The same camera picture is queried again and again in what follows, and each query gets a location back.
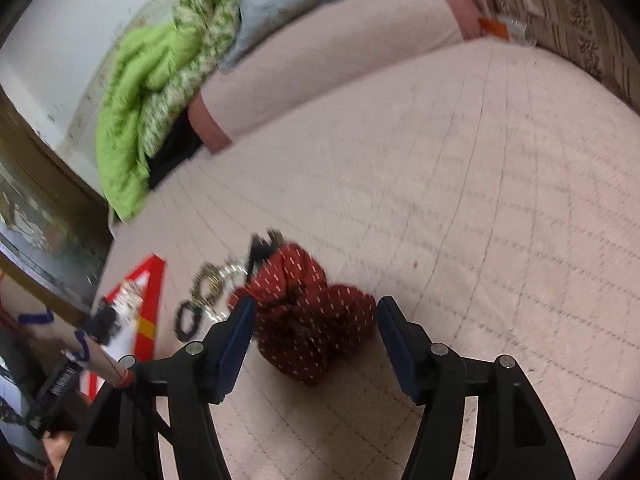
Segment black hair claw clip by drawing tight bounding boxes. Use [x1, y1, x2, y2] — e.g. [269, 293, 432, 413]
[244, 229, 284, 282]

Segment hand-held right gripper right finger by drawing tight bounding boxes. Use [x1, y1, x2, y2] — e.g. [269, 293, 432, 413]
[376, 296, 578, 480]

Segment grey quilted blanket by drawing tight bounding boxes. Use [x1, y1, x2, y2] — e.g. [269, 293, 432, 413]
[210, 0, 471, 75]

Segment person's left hand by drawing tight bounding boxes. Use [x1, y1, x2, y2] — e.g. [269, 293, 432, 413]
[41, 430, 77, 467]

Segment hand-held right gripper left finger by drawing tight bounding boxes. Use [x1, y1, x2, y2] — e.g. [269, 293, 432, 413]
[56, 298, 258, 480]

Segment wooden door with glass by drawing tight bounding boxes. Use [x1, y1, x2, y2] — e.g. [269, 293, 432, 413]
[0, 87, 113, 326]

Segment pink bolster pillow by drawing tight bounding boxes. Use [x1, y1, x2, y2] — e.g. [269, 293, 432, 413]
[187, 0, 483, 155]

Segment green quilt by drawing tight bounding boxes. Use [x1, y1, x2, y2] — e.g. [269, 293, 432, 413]
[95, 0, 243, 223]

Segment beaded hair ties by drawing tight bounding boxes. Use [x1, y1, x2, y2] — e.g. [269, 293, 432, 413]
[192, 260, 251, 325]

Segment red-bordered white tray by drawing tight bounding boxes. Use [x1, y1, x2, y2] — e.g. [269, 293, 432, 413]
[80, 255, 167, 403]

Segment black cloth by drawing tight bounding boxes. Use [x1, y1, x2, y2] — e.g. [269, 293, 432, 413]
[147, 120, 206, 191]

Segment black hair tie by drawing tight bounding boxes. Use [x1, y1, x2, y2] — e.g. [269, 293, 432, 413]
[174, 297, 202, 342]

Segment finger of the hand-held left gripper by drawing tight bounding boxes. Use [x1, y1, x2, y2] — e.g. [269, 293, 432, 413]
[84, 299, 122, 347]

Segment patterned beige fabric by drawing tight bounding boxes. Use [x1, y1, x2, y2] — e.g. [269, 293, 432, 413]
[482, 0, 640, 106]

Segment white tube with blue marks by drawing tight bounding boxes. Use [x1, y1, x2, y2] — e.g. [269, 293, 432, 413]
[62, 329, 135, 388]

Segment red dotted scrunchie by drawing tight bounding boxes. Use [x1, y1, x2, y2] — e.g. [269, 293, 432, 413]
[230, 242, 377, 387]

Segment clear plastic bottle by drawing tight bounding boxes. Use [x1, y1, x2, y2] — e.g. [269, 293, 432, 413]
[479, 16, 539, 47]

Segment pink quilted bed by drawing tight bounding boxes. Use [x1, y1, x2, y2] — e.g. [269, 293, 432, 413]
[107, 40, 640, 480]

